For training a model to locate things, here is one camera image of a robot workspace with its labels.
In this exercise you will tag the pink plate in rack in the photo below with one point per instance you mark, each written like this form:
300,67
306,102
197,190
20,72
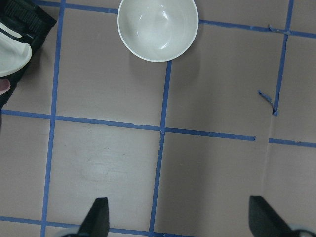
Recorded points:
4,86

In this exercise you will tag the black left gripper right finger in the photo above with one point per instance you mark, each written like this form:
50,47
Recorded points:
264,221

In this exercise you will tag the white ceramic bowl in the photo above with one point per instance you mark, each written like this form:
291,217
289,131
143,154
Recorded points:
157,30

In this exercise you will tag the white plate in rack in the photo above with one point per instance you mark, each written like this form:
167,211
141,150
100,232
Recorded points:
15,50

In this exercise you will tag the black dish rack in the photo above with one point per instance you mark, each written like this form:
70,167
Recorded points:
24,16

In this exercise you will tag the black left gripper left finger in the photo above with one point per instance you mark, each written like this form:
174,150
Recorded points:
96,223

